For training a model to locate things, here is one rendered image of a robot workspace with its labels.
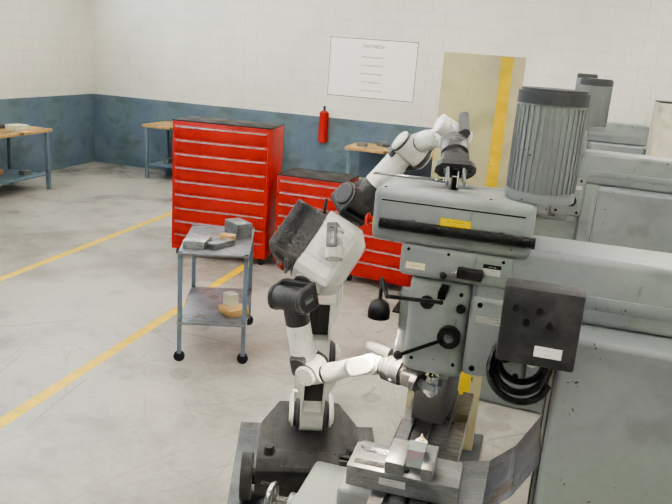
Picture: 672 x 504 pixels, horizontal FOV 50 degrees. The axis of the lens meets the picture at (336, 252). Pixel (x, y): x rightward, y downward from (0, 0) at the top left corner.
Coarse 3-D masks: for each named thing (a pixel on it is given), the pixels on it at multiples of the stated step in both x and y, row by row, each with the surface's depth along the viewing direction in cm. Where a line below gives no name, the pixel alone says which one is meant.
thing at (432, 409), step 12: (444, 384) 262; (456, 384) 280; (420, 396) 267; (444, 396) 263; (456, 396) 285; (420, 408) 268; (432, 408) 266; (444, 408) 265; (432, 420) 268; (444, 420) 270
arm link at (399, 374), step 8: (392, 360) 242; (400, 360) 242; (392, 368) 240; (400, 368) 241; (408, 368) 241; (392, 376) 240; (400, 376) 240; (408, 376) 237; (416, 376) 235; (424, 376) 239; (400, 384) 239; (408, 384) 235; (416, 384) 237
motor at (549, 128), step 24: (528, 96) 200; (552, 96) 195; (576, 96) 195; (528, 120) 201; (552, 120) 197; (576, 120) 198; (528, 144) 201; (552, 144) 199; (576, 144) 201; (528, 168) 203; (552, 168) 201; (576, 168) 204; (528, 192) 204; (552, 192) 202
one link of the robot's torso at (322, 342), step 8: (336, 296) 299; (320, 304) 297; (328, 304) 293; (336, 304) 294; (312, 312) 298; (320, 312) 298; (328, 312) 298; (336, 312) 294; (312, 320) 299; (320, 320) 299; (328, 320) 300; (312, 328) 301; (320, 328) 301; (328, 328) 298; (320, 336) 300; (328, 336) 296; (320, 344) 297; (328, 344) 297; (328, 352) 298
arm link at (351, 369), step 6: (366, 354) 246; (348, 360) 249; (354, 360) 247; (360, 360) 245; (366, 360) 244; (372, 360) 244; (348, 366) 248; (354, 366) 247; (360, 366) 246; (366, 366) 244; (372, 366) 243; (348, 372) 248; (354, 372) 247; (360, 372) 246; (366, 372) 244
